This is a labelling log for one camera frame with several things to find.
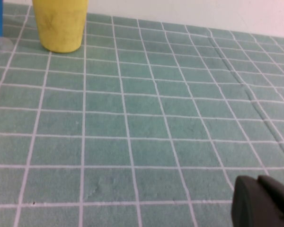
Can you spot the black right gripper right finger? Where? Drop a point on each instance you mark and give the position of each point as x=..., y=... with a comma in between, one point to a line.
x=279, y=196

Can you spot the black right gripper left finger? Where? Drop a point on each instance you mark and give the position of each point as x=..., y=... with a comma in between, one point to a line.
x=248, y=208

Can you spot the yellow plastic cup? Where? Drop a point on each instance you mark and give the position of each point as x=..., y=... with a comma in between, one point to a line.
x=60, y=26

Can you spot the green checked tablecloth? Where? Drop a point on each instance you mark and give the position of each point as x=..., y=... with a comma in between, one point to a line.
x=132, y=118

